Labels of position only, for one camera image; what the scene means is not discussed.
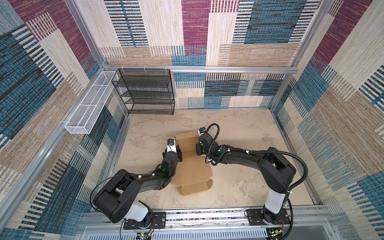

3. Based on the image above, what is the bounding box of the brown cardboard box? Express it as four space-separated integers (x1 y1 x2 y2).
172 132 213 196

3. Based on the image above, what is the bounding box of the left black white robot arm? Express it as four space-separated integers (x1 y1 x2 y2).
91 147 182 223

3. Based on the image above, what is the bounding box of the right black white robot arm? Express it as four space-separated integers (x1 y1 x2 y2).
196 133 308 224

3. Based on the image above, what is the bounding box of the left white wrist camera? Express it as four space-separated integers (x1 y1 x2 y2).
166 138 177 153

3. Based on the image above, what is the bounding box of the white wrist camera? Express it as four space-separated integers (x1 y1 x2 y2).
166 138 177 153
198 127 207 137

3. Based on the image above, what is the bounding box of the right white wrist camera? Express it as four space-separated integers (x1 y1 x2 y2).
198 127 207 137

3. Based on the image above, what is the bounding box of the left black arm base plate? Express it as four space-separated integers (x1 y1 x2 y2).
123 212 167 230

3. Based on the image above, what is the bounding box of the black wire shelf rack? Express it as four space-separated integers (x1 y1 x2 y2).
112 69 176 115

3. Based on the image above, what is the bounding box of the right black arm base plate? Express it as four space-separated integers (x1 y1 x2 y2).
244 208 291 226

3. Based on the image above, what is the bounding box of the white wire mesh basket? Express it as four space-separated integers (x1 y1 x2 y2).
65 71 117 135

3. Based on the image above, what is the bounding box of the aluminium front rail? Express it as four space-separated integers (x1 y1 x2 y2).
75 206 341 240

